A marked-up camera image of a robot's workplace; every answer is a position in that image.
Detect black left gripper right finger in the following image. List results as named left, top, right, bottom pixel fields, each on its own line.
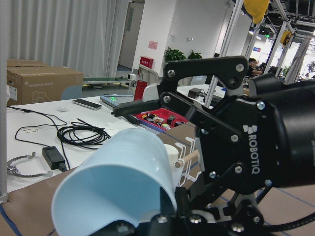
left=175, top=187, right=191, bottom=217

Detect white wire cup rack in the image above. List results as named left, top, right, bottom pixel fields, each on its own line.
left=173, top=137, right=201, bottom=187

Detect aluminium frame post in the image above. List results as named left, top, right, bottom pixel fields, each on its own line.
left=0, top=0, right=9, bottom=205

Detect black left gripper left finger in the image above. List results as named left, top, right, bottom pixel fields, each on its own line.
left=159, top=187, right=175, bottom=216

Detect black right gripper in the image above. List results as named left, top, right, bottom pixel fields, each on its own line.
left=157, top=56, right=315, bottom=209

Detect red water bottle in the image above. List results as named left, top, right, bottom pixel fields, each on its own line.
left=134, top=80, right=148, bottom=101

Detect light blue cup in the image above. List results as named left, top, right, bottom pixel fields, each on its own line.
left=51, top=128, right=177, bottom=236

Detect red parts bin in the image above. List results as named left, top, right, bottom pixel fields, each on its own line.
left=135, top=108, right=188, bottom=132

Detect white ikea cup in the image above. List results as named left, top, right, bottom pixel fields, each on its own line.
left=164, top=144, right=182, bottom=187

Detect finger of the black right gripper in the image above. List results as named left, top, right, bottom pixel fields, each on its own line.
left=113, top=83, right=160, bottom=117

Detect coiled black cable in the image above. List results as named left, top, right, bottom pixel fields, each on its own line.
left=57, top=118, right=111, bottom=150

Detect cardboard box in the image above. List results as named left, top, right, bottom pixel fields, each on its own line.
left=7, top=59, right=83, bottom=106

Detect black power adapter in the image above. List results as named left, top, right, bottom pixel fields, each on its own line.
left=42, top=146, right=67, bottom=172

